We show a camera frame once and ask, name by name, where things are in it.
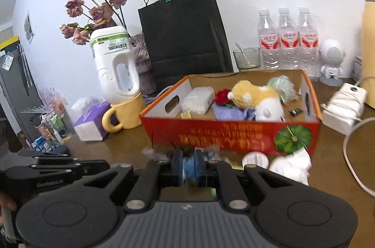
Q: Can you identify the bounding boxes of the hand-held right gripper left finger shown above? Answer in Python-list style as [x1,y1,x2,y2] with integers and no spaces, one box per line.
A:
[83,149,185,212]

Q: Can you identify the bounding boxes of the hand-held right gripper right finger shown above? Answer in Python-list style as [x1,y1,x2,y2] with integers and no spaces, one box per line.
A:
[193,149,294,212]

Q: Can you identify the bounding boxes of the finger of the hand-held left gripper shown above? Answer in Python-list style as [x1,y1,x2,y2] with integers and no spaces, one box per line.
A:
[17,159,111,177]
[18,147,80,162]

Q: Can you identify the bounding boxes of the blue thread spool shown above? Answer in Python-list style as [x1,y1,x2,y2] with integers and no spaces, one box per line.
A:
[183,156,195,183]

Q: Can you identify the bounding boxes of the clear plastic packet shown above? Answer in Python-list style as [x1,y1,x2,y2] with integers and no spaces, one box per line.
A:
[205,149,221,162]

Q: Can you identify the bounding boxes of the clear candy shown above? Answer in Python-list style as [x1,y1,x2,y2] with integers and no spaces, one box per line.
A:
[142,148,165,162]

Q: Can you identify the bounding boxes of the black hair tie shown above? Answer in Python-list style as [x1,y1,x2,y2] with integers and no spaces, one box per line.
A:
[150,131,178,152]

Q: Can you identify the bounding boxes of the red cardboard box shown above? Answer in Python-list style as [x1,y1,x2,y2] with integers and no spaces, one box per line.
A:
[139,70,322,159]

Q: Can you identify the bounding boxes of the white round lid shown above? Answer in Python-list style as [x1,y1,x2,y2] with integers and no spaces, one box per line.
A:
[242,151,269,169]

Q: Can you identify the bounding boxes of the lilac drawstring pouch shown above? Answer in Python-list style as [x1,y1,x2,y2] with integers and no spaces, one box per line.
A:
[212,105,257,121]

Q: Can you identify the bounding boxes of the translucent cotton swab box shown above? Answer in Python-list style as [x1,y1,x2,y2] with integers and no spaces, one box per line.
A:
[180,87,215,115]

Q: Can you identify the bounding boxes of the red artificial rose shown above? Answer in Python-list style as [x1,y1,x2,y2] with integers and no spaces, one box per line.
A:
[213,89,235,107]

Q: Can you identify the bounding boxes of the yellow white plush toy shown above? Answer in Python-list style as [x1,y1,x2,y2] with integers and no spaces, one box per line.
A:
[229,81,285,122]

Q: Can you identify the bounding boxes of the white tissue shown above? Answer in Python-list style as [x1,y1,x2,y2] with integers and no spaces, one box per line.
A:
[269,149,312,186]

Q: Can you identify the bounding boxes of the iridescent plastic bag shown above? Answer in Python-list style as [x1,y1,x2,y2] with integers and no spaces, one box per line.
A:
[267,76,296,103]

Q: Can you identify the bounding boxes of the person's left hand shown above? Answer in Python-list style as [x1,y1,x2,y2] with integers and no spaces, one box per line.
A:
[0,192,17,211]

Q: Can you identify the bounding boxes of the cluttered storage rack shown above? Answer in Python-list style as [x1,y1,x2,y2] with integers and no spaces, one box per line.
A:
[20,87,77,152]

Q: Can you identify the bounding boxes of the purple tissue pack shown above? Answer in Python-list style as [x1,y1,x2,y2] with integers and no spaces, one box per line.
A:
[71,97,112,142]

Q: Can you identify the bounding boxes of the grey cabinet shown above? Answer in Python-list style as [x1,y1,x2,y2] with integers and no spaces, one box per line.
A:
[0,36,39,146]

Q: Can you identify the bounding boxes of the yellow mug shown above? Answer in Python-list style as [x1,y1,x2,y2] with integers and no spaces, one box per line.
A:
[101,92,147,133]

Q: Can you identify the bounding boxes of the white detergent bottle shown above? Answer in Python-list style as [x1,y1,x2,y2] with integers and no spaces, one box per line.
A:
[90,26,140,104]

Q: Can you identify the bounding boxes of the grey knit cloth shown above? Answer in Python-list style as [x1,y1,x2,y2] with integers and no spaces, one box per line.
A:
[130,33,156,96]

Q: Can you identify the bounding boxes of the glass cup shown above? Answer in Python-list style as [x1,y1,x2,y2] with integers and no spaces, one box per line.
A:
[233,47,261,72]

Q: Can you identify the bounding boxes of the clear plastic spoon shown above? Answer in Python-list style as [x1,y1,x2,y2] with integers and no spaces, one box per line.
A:
[235,42,247,61]

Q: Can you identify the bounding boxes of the black paper bag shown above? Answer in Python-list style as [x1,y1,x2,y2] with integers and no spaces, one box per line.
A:
[138,0,234,84]

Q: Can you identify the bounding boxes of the clear water bottle red label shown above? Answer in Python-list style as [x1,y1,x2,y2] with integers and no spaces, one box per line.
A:
[297,7,320,81]
[277,7,301,70]
[257,9,281,70]

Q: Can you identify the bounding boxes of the dried pink roses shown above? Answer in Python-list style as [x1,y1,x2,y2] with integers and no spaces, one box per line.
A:
[59,0,127,46]

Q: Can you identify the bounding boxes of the white round speaker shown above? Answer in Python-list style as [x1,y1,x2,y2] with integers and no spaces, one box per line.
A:
[319,39,348,87]

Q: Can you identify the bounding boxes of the grey box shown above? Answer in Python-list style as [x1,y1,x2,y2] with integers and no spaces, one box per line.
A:
[352,56,364,81]

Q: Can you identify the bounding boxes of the lilac cable bundle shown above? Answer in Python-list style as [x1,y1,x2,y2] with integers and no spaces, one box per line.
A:
[145,85,174,106]

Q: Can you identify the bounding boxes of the white cable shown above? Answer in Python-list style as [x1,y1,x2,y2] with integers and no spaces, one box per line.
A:
[342,118,375,197]

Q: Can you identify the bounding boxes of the white power strip with cables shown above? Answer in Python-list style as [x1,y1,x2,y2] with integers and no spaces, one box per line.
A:
[321,83,368,135]

